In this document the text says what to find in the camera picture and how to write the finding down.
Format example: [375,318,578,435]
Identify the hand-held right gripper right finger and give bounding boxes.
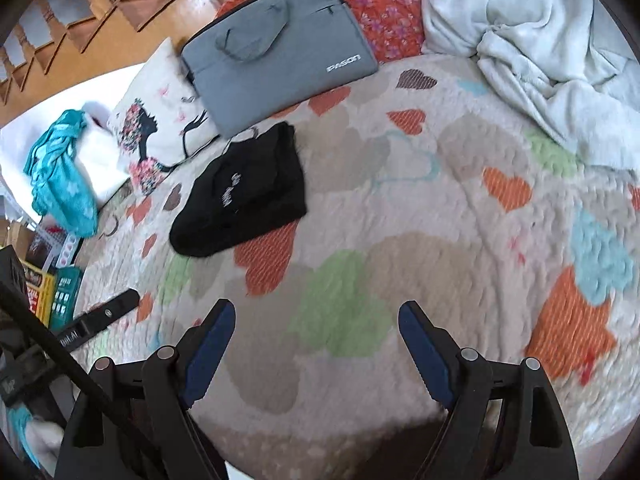
[398,300,581,480]

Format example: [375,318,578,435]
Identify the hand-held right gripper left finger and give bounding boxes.
[52,298,237,480]

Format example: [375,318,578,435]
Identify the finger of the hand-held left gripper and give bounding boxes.
[52,288,141,356]

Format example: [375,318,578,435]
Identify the black pants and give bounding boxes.
[169,121,308,259]

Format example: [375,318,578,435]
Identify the green printed box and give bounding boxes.
[47,266,83,328]

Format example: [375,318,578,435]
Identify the yellow printed box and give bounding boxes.
[25,270,56,326]

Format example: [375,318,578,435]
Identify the teal and white cloth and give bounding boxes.
[5,402,63,468]

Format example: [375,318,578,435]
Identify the red and white box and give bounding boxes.
[54,234,81,270]

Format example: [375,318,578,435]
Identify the brown cardboard piece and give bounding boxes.
[5,220,36,261]

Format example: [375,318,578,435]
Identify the heart printed blanket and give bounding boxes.
[70,55,640,476]

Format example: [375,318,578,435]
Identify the white folded cloth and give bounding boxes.
[75,101,132,208]

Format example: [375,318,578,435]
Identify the white bed sheet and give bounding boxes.
[0,71,171,221]

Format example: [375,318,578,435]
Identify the white printed pillow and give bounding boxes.
[106,37,221,197]

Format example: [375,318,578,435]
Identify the grey laptop bag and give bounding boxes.
[180,0,379,138]

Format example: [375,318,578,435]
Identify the wooden staircase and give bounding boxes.
[0,0,261,128]

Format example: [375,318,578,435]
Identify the white crumpled blanket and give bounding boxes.
[420,0,640,171]

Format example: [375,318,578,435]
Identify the red floral cushion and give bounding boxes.
[215,0,431,64]

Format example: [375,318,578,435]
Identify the black strap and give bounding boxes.
[0,280,161,480]

